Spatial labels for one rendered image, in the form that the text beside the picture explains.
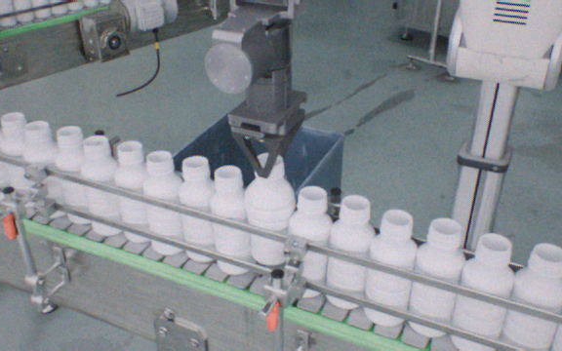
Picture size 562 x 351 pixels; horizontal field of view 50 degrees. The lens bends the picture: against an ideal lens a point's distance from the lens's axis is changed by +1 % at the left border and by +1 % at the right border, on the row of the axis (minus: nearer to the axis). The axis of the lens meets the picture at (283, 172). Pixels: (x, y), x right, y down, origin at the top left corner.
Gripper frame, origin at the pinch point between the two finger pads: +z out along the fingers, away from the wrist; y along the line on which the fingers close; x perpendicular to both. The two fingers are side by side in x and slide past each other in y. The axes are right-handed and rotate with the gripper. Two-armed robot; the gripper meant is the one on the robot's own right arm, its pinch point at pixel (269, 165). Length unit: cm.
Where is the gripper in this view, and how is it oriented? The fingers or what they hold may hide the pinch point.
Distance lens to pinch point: 80.1
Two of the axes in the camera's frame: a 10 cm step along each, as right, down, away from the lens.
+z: 0.0, 8.5, 5.2
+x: 9.1, 2.2, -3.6
